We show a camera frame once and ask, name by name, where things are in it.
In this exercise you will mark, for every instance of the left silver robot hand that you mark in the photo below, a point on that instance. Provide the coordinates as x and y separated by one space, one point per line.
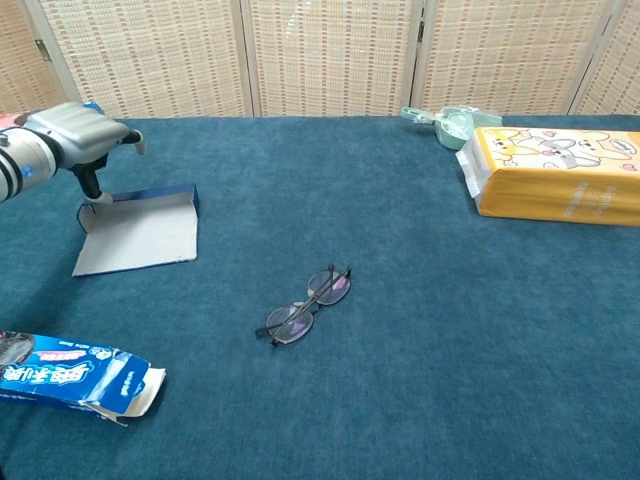
80 132

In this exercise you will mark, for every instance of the dark blue glasses case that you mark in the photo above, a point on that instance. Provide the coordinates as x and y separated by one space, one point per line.
140 235

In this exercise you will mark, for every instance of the dark-framed eyeglasses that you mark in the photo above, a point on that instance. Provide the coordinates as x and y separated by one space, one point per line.
292 325

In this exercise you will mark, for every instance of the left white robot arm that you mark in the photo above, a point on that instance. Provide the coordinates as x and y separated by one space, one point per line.
20 165

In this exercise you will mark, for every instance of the opened blue Oreo box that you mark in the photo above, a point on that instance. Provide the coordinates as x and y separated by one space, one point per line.
75 372

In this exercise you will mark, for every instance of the bamboo folding screen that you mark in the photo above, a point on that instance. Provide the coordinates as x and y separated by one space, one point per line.
320 55

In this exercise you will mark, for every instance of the teal table cloth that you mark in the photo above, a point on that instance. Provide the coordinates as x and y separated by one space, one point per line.
375 300

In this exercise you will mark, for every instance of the mint green dustpan brush set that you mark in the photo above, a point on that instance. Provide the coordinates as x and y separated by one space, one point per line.
452 132

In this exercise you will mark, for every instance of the orange cartoon tissue pack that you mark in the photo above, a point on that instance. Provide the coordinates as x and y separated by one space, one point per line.
550 190

